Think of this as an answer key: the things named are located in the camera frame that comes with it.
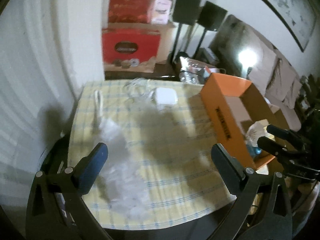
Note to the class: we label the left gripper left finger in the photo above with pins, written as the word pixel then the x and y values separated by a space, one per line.
pixel 56 209

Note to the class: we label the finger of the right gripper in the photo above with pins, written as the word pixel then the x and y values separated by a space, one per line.
pixel 286 134
pixel 276 149

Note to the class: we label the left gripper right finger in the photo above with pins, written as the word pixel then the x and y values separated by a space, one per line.
pixel 262 207

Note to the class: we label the blue collapsible funnel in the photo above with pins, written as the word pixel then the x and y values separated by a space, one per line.
pixel 253 151

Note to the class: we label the white square charger box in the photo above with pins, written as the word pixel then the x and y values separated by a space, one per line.
pixel 165 97

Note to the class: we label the white shuttlecock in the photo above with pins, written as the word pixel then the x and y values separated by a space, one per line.
pixel 255 131

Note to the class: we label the orange cardboard box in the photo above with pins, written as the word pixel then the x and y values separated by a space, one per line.
pixel 233 105

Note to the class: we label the bright video light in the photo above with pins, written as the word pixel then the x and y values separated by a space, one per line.
pixel 248 57

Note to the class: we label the beige sofa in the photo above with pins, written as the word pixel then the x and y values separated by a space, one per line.
pixel 273 75

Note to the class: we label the plastic bag of items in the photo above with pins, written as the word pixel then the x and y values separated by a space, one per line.
pixel 193 71

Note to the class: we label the yellow checkered tablecloth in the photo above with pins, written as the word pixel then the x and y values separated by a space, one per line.
pixel 172 147

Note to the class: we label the right black speaker on stand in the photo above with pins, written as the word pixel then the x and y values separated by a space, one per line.
pixel 211 17

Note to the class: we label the red collection gift box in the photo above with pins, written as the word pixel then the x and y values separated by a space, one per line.
pixel 133 45

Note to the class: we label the pink white small box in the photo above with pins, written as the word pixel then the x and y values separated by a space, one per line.
pixel 161 12

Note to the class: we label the red patterned gift bag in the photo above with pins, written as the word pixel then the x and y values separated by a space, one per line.
pixel 130 11

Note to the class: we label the framed wall picture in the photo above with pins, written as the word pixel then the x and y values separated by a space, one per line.
pixel 298 16

